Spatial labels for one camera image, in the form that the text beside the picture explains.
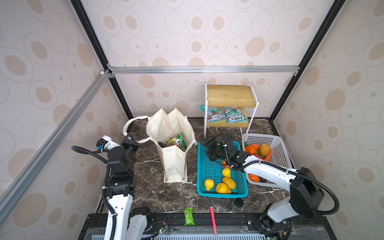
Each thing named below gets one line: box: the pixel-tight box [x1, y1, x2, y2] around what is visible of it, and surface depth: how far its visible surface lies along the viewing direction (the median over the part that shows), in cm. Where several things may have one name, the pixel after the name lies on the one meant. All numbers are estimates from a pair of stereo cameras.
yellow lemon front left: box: [204, 178, 215, 191], surface depth 84 cm
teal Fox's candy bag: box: [222, 107, 248, 124], surface depth 99 cm
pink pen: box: [210, 206, 218, 236], surface depth 76 cm
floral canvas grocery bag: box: [122, 107, 198, 183], surface depth 85 cm
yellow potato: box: [260, 143, 271, 157], surface depth 97 cm
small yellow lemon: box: [222, 167, 232, 177], surface depth 88 cm
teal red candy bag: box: [200, 105, 227, 123], surface depth 99 cm
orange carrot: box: [264, 148, 272, 162], surface depth 98 cm
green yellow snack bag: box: [165, 133, 187, 152], surface depth 92 cm
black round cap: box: [234, 198, 244, 208], surface depth 73 cm
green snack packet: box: [183, 206, 196, 226], surface depth 76 cm
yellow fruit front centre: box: [216, 182, 232, 194], surface depth 82 cm
